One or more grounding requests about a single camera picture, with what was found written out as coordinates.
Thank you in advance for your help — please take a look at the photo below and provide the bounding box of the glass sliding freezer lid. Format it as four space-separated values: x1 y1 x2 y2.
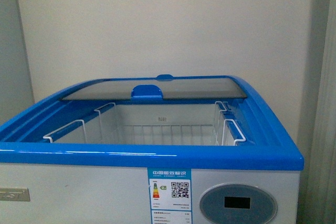
64 74 247 101

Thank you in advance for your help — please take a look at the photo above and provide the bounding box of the white chest freezer blue rim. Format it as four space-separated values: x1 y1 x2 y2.
1 76 304 223

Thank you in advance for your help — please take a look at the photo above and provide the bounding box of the blue energy label sticker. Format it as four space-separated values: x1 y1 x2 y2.
148 168 193 224

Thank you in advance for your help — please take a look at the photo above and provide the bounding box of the grey oval control panel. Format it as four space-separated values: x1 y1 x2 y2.
200 184 277 223

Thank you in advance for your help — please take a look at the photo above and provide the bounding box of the silver brand nameplate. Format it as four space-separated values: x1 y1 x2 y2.
0 187 30 202

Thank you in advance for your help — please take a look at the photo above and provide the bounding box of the white wire freezer basket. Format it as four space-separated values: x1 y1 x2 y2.
43 101 246 146

